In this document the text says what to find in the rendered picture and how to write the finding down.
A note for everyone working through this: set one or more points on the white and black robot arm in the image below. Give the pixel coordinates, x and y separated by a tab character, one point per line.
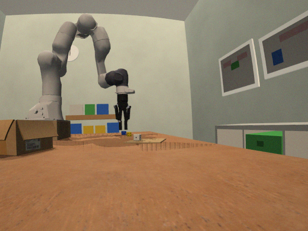
53	66

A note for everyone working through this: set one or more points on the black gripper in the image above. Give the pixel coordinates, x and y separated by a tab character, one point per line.
122	103

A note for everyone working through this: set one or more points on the white die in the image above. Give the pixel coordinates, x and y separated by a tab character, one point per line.
137	137

